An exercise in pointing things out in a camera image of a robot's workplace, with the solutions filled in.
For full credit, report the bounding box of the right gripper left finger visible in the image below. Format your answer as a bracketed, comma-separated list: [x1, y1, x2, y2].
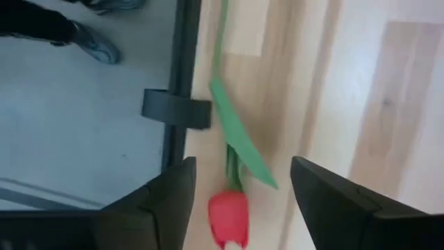
[0, 156, 198, 250]

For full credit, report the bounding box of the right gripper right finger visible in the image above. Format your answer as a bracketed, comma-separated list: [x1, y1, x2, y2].
[290, 156, 444, 250]

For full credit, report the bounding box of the red artificial tulip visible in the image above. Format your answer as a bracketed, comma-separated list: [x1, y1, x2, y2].
[207, 0, 278, 250]

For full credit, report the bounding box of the black table edge clamp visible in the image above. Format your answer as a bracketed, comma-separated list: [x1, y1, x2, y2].
[141, 88, 212, 130]

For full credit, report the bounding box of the person's shoe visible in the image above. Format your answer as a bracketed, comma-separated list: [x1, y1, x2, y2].
[71, 20, 122, 65]

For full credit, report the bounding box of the person's leg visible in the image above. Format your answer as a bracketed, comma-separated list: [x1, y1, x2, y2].
[0, 0, 76, 46]

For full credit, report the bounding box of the black aluminium table frame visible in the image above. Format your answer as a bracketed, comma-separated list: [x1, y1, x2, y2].
[161, 0, 203, 174]

